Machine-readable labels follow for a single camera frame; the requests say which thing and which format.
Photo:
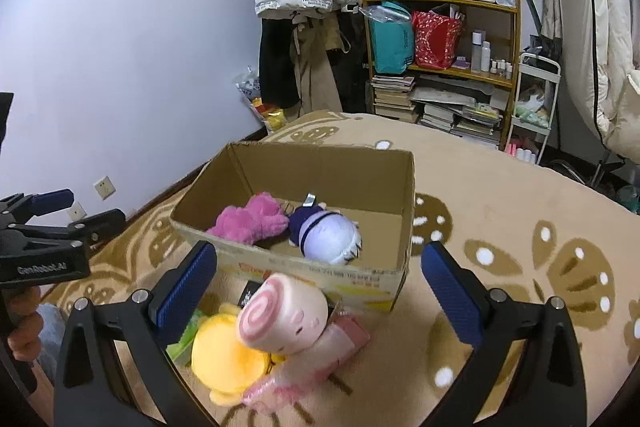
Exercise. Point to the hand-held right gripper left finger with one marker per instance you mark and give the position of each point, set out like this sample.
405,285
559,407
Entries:
187,292

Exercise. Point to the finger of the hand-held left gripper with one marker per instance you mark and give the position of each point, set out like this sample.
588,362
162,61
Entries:
95,225
50,199

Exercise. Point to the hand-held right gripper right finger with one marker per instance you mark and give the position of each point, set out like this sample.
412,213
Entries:
452,292

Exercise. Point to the green packet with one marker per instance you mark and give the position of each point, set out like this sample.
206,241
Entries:
182,347

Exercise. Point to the yellow plush toy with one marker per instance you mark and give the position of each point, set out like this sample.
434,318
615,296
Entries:
225,357

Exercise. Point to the cardboard box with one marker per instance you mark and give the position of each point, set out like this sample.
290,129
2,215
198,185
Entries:
350,187

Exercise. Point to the light green soft item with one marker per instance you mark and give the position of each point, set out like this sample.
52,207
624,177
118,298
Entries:
530,107

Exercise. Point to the person's left hand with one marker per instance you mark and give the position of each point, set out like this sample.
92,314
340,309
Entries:
27,327

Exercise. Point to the person's blue trouser leg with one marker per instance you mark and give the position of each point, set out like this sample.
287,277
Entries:
52,337

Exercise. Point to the beige flower printed blanket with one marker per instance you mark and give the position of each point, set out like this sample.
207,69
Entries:
500,217

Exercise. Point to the magenta plush toy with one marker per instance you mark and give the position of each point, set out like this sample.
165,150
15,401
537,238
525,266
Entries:
250,219

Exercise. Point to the purple white plush doll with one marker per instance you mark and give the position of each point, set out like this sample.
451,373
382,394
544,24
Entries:
325,239

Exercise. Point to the pink bottles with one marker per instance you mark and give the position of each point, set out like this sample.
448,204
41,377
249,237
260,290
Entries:
517,151

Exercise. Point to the pile of books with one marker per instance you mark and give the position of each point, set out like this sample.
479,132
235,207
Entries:
450,119

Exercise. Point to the white cart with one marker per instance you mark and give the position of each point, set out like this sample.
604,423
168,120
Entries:
525,124

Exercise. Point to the bag of yellow items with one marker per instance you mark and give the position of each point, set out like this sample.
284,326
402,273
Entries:
270,117

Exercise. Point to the teal glass bottle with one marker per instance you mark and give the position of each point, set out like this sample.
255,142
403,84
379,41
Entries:
629,198

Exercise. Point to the stack of books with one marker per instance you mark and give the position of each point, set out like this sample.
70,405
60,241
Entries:
392,99

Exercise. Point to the purple small box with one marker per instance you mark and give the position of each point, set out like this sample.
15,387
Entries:
461,63

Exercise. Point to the tall white bottle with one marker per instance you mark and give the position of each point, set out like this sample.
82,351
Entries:
477,54

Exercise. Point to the black hanging garment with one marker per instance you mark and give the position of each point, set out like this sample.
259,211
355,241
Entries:
277,67

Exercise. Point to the black hanging coat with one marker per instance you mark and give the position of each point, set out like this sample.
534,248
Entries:
352,67

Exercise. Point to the red patterned bag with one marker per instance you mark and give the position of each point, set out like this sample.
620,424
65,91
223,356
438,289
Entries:
435,42

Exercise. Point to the teal bag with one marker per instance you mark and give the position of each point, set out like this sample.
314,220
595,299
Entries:
392,42

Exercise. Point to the black bag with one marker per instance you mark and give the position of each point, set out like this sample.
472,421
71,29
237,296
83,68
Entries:
545,47

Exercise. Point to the wooden shelf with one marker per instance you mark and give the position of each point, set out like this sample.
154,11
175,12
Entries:
475,5

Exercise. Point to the clear plastic bag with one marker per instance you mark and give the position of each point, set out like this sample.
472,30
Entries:
377,13

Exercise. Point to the wall socket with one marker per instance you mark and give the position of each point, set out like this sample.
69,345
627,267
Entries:
104,188
76,211

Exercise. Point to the metal chair frame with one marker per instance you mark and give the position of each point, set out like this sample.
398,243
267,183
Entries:
567,167

